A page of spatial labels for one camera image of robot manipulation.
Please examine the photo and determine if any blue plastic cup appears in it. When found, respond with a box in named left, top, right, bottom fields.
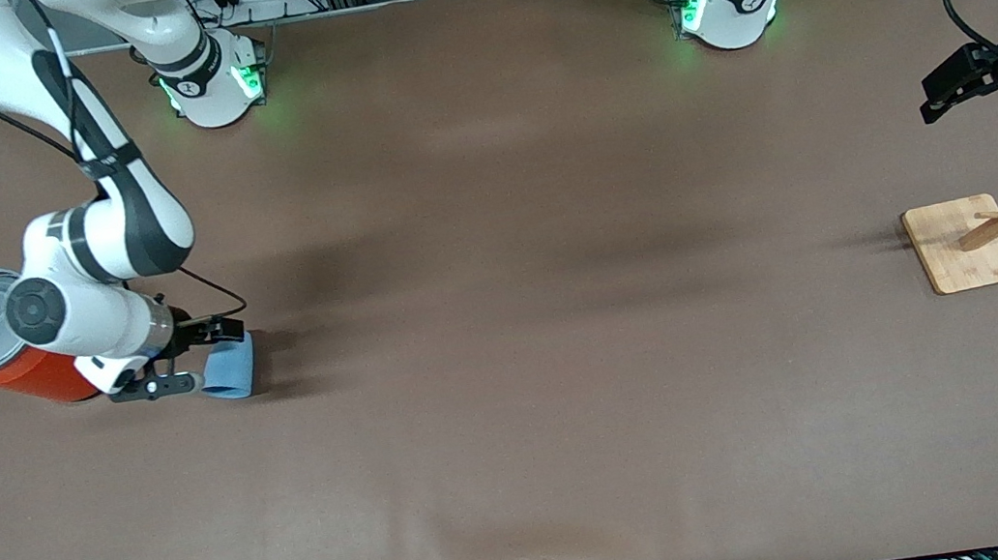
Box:
left=195, top=330, right=263, bottom=404

